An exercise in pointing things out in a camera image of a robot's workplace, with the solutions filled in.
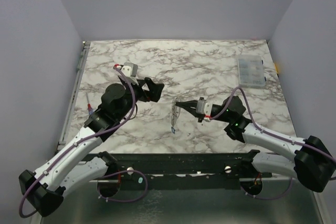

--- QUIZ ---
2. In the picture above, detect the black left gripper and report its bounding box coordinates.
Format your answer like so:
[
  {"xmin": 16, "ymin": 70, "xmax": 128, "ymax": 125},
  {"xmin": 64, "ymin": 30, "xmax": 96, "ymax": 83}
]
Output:
[{"xmin": 117, "ymin": 77, "xmax": 164, "ymax": 121}]

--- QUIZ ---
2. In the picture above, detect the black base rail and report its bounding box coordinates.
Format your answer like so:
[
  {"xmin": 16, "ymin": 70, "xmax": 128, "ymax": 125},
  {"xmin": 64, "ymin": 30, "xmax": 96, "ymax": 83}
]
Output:
[{"xmin": 86, "ymin": 150, "xmax": 272, "ymax": 190}]

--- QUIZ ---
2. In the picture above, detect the aluminium side rail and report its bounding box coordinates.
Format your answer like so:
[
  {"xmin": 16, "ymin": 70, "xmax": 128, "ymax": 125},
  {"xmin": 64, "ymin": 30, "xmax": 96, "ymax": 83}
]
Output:
[{"xmin": 56, "ymin": 41, "xmax": 91, "ymax": 153}]

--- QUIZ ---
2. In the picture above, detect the blue red screwdriver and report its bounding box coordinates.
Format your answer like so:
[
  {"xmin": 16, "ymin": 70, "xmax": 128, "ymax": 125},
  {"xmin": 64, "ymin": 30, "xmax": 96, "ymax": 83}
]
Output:
[{"xmin": 86, "ymin": 93, "xmax": 94, "ymax": 115}]

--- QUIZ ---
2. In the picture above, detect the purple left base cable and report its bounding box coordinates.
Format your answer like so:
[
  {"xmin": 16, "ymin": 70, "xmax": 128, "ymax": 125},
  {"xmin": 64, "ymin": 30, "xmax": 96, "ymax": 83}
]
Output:
[{"xmin": 98, "ymin": 169, "xmax": 149, "ymax": 204}]

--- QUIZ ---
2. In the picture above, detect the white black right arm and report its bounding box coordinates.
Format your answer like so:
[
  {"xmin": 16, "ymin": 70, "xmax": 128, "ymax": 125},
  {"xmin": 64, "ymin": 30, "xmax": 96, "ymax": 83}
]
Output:
[{"xmin": 173, "ymin": 96, "xmax": 335, "ymax": 193}]

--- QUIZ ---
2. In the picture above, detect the clear plastic organizer box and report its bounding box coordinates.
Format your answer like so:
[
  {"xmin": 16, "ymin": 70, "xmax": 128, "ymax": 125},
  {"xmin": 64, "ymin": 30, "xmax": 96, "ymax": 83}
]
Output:
[{"xmin": 236, "ymin": 55, "xmax": 266, "ymax": 88}]

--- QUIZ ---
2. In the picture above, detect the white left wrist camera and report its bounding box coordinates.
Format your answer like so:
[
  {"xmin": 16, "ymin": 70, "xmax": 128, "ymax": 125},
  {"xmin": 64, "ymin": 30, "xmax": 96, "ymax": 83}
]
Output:
[{"xmin": 113, "ymin": 62, "xmax": 138, "ymax": 78}]

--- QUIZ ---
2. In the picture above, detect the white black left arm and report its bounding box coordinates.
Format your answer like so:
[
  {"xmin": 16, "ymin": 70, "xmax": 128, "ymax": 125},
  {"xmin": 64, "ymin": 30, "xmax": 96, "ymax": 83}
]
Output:
[{"xmin": 19, "ymin": 77, "xmax": 164, "ymax": 217}]

